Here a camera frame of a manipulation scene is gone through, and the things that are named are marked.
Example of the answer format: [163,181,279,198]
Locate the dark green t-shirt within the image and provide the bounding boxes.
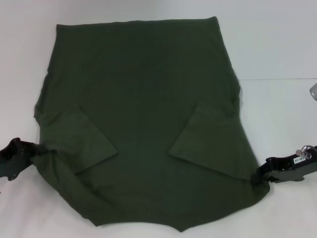
[31,16,271,234]

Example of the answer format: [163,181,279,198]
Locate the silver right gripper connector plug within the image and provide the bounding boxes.
[295,145,316,160]

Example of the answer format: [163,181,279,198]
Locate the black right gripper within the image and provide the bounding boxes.
[250,145,317,185]

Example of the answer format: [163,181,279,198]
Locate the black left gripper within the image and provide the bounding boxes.
[0,137,52,181]

